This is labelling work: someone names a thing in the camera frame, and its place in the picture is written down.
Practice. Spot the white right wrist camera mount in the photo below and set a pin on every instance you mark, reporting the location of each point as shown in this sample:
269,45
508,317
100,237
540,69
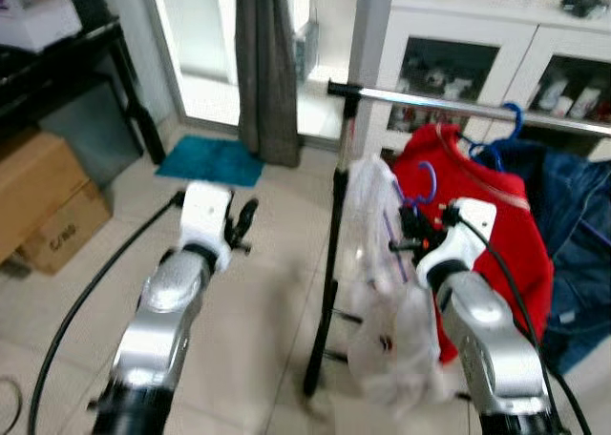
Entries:
473,225

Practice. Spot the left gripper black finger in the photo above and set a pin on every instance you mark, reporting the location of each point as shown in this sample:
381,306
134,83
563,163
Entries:
249,217
231,225

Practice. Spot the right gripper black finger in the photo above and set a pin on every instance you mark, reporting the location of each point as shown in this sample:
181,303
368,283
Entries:
410,219
426,218

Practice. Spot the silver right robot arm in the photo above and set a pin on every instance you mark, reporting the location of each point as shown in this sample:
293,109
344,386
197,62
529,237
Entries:
487,340

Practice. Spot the small printed cardboard box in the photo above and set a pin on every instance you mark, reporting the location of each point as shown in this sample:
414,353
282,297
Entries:
72,235

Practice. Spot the grey curtain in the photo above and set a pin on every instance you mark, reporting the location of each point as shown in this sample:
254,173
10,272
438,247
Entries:
269,72

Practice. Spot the white device box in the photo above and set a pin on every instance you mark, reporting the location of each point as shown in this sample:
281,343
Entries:
43,25

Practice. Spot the blue hanger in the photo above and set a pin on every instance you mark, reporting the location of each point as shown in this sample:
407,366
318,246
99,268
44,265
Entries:
518,120

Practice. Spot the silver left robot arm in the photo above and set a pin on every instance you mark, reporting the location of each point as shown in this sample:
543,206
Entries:
158,311

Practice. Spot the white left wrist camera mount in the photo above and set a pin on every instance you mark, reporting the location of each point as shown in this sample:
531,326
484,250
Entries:
203,216

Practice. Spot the large cardboard box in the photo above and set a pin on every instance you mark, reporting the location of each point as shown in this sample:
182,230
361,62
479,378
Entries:
38,177

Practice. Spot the teal floor mat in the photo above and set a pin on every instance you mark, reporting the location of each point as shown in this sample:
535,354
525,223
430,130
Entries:
210,160

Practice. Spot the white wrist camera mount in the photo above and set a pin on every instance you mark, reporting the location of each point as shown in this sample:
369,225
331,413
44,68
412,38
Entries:
203,216
473,225

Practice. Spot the white glass-door cabinet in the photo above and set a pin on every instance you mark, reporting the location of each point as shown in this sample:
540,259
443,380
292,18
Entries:
458,20

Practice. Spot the purple hanger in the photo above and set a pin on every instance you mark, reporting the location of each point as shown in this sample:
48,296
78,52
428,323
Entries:
432,182

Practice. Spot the red polo shirt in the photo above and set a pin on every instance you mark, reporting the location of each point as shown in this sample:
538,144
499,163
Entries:
506,235

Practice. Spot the grey panel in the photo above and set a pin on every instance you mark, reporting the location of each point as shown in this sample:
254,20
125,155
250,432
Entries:
95,144

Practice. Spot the blue denim jacket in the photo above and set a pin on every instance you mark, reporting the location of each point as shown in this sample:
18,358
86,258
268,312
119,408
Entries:
582,263

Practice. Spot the black side table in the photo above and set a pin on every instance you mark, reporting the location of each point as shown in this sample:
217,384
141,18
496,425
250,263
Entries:
57,72

